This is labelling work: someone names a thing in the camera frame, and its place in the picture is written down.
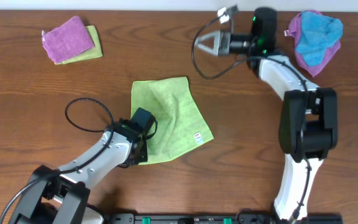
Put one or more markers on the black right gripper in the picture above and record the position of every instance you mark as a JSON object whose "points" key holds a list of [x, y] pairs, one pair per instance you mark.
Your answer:
{"points": [[223, 43]]}

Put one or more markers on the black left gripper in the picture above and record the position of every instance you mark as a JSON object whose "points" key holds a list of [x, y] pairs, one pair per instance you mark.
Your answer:
{"points": [[151, 134]]}

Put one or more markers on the light green microfiber cloth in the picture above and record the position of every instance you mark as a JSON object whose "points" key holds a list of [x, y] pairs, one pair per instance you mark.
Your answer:
{"points": [[181, 127]]}

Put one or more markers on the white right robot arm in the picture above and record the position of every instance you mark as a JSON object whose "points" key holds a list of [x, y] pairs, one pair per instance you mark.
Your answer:
{"points": [[308, 120]]}

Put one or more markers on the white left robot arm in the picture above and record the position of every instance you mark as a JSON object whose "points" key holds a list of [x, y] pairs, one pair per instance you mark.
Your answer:
{"points": [[61, 195]]}

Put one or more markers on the crumpled purple cloth under blue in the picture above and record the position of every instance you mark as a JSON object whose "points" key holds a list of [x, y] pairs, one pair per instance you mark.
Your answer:
{"points": [[294, 31]]}

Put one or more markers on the folded green cloth under purple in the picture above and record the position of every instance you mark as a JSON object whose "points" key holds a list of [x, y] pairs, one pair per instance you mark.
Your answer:
{"points": [[95, 52]]}

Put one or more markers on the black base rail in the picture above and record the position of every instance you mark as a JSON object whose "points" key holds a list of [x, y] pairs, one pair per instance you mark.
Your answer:
{"points": [[191, 219]]}

